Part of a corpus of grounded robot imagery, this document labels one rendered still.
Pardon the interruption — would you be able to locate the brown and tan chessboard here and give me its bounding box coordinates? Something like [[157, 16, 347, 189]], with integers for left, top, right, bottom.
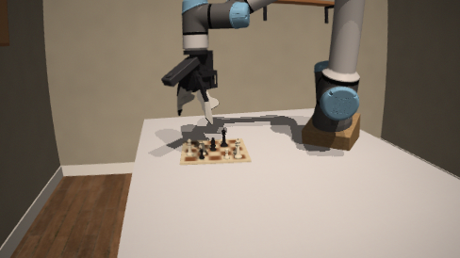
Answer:
[[180, 138, 252, 165]]

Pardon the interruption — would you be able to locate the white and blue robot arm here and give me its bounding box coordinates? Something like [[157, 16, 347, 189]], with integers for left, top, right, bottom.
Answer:
[[161, 0, 365, 132]]

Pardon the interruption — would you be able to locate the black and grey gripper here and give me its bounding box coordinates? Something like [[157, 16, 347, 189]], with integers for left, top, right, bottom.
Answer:
[[177, 50, 219, 124]]

